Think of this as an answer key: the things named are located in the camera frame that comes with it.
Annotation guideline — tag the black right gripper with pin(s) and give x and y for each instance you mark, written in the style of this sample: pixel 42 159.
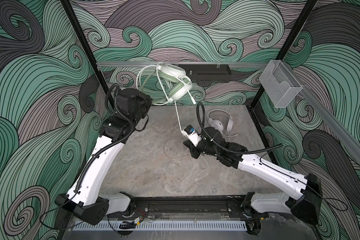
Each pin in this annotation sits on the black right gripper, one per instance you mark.
pixel 195 153

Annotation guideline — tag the mint green headphones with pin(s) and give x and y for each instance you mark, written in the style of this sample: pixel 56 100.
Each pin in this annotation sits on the mint green headphones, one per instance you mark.
pixel 173 81

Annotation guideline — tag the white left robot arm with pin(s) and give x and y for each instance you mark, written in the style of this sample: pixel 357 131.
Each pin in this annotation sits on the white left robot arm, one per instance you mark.
pixel 83 199

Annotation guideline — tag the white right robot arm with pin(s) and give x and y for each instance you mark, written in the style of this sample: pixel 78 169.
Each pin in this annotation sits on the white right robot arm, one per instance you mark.
pixel 300 196

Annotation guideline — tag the white headphones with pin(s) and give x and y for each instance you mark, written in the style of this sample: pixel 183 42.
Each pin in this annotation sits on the white headphones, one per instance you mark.
pixel 222 121

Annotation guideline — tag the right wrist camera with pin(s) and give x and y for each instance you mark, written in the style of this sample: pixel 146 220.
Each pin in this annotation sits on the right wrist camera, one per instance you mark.
pixel 191 134

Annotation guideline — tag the black frame post right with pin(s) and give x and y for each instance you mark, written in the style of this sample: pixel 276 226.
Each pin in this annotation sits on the black frame post right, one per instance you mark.
pixel 298 25

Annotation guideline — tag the black frame post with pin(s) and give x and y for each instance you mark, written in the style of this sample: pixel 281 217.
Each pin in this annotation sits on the black frame post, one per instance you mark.
pixel 97 79
pixel 298 25

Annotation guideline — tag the black perforated wall tray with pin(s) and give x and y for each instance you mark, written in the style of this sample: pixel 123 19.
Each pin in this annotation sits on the black perforated wall tray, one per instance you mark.
pixel 204 74

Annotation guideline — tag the white slotted cable duct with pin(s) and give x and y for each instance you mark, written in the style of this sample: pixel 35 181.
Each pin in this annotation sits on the white slotted cable duct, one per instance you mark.
pixel 168 226

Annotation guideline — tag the clear plastic wall bin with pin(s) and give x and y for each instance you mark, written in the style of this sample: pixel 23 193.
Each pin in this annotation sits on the clear plastic wall bin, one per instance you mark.
pixel 280 83

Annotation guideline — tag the aluminium wall rail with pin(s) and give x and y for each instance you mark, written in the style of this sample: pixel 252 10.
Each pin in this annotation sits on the aluminium wall rail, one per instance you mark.
pixel 140 64

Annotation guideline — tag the black frame post left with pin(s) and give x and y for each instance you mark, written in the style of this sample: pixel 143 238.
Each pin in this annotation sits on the black frame post left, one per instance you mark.
pixel 97 79

